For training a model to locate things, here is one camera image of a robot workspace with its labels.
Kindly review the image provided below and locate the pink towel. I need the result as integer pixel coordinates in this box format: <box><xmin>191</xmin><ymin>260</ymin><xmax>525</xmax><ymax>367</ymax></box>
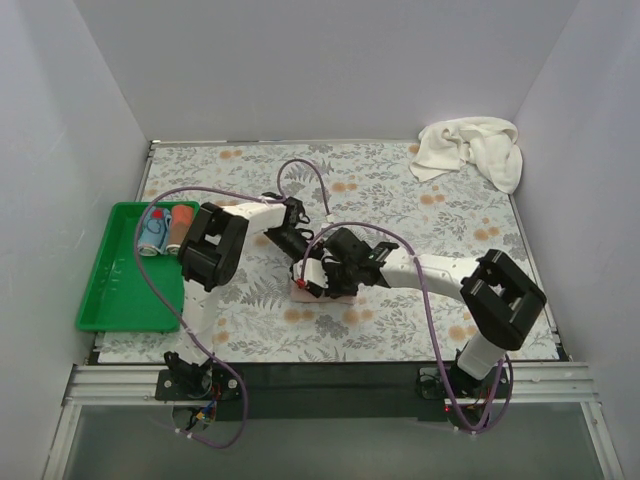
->
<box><xmin>290</xmin><ymin>259</ymin><xmax>356</xmax><ymax>305</ymax></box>

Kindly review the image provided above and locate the white towel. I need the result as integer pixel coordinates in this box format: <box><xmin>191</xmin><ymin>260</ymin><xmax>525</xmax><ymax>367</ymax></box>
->
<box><xmin>409</xmin><ymin>117</ymin><xmax>523</xmax><ymax>194</ymax></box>

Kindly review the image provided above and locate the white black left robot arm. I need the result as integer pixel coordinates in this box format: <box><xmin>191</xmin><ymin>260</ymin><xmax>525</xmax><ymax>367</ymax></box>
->
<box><xmin>164</xmin><ymin>194</ymin><xmax>313</xmax><ymax>398</ymax></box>

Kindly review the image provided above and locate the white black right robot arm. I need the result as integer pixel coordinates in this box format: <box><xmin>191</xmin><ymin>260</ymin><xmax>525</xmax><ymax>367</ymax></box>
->
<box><xmin>323</xmin><ymin>228</ymin><xmax>547</xmax><ymax>396</ymax></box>

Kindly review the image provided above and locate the orange rolled towel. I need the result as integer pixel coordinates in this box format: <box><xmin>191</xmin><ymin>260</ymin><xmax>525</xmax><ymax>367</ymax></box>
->
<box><xmin>166</xmin><ymin>204</ymin><xmax>195</xmax><ymax>256</ymax></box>

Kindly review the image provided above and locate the blue rolled towel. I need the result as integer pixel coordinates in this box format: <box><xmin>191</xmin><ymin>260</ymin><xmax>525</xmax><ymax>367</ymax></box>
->
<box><xmin>137</xmin><ymin>207</ymin><xmax>171</xmax><ymax>257</ymax></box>

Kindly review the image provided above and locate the green plastic tray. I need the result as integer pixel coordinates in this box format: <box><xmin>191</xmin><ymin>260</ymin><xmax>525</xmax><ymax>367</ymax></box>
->
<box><xmin>75</xmin><ymin>201</ymin><xmax>199</xmax><ymax>333</ymax></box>

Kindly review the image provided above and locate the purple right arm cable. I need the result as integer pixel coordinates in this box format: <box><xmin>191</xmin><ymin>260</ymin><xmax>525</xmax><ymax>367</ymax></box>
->
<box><xmin>289</xmin><ymin>222</ymin><xmax>514</xmax><ymax>435</ymax></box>

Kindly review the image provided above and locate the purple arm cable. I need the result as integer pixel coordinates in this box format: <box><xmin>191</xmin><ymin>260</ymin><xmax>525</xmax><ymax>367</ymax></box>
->
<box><xmin>289</xmin><ymin>222</ymin><xmax>514</xmax><ymax>435</ymax></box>
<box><xmin>133</xmin><ymin>158</ymin><xmax>334</xmax><ymax>449</ymax></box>

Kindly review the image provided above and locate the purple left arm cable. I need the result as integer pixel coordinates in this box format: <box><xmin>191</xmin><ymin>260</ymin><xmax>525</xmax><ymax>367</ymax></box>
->
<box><xmin>133</xmin><ymin>158</ymin><xmax>334</xmax><ymax>449</ymax></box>

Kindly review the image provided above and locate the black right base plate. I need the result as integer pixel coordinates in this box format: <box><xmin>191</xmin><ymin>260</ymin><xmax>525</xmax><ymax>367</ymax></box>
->
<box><xmin>416</xmin><ymin>365</ymin><xmax>510</xmax><ymax>400</ymax></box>

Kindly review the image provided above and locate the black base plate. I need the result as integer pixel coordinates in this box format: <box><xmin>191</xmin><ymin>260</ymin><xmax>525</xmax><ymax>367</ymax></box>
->
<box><xmin>416</xmin><ymin>365</ymin><xmax>510</xmax><ymax>400</ymax></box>
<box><xmin>154</xmin><ymin>369</ymin><xmax>242</xmax><ymax>401</ymax></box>

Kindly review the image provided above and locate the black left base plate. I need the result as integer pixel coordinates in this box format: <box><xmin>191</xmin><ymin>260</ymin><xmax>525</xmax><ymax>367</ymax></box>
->
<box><xmin>154</xmin><ymin>369</ymin><xmax>242</xmax><ymax>401</ymax></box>

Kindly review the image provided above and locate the aluminium frame rail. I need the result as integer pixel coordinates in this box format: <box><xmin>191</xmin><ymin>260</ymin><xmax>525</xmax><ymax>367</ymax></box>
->
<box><xmin>65</xmin><ymin>362</ymin><xmax>598</xmax><ymax>405</ymax></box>

